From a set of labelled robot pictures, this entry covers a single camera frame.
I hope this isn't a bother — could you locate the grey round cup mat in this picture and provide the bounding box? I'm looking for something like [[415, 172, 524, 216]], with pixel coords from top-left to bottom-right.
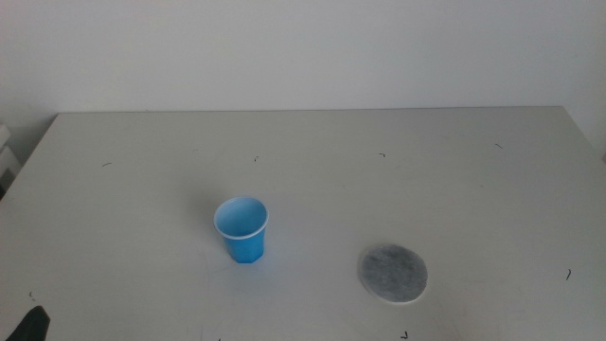
[[357, 242, 429, 305]]

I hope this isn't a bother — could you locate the blue plastic cup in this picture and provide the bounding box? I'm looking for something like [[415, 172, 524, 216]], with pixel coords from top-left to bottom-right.
[[212, 196, 270, 265]]

